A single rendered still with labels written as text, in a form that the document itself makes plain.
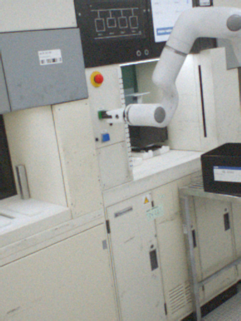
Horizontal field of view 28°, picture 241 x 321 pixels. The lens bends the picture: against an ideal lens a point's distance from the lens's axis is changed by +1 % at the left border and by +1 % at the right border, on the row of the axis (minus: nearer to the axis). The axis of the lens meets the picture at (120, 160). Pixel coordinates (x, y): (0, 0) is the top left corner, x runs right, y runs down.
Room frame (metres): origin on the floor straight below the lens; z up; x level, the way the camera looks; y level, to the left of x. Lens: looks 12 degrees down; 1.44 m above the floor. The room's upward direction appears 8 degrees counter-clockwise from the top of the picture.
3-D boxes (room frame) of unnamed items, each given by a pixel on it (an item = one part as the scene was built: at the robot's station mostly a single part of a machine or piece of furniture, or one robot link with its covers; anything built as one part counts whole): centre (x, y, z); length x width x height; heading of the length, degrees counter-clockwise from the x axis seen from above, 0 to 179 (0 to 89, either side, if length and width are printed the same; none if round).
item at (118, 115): (1.94, -0.04, 1.20); 0.11 x 0.10 x 0.07; 40
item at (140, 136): (2.67, -0.14, 1.06); 0.24 x 0.20 x 0.32; 130
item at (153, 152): (2.67, -0.14, 0.89); 0.22 x 0.21 x 0.04; 40
